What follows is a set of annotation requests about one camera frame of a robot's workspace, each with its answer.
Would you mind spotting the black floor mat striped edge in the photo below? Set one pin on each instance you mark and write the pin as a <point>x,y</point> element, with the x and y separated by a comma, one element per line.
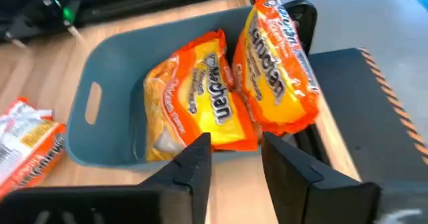
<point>361,117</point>

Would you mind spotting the orange Maruchan noodle pack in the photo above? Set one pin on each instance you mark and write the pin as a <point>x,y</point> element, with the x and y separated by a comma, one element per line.
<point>26,143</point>
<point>200,93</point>
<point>274,67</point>

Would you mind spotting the blue-grey plastic bin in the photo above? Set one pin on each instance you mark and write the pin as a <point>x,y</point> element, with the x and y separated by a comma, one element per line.
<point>110,67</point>

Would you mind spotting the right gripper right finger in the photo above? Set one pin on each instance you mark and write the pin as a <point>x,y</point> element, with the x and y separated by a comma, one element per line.
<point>317,200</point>

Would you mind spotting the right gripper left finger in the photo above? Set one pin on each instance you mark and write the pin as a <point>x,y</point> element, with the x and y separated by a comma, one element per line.
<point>100,204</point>

